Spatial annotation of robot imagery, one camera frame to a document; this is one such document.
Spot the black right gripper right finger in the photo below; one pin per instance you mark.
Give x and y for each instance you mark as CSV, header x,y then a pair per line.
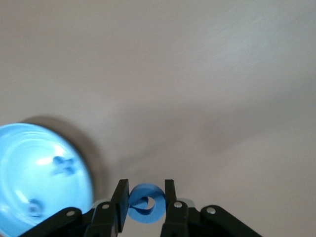
x,y
176,219

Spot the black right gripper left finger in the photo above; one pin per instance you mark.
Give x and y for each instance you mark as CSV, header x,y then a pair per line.
x,y
103,219

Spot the blue letter G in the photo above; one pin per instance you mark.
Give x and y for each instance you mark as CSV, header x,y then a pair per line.
x,y
160,197

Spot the blue plate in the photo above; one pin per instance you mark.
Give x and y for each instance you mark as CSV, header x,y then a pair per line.
x,y
29,158

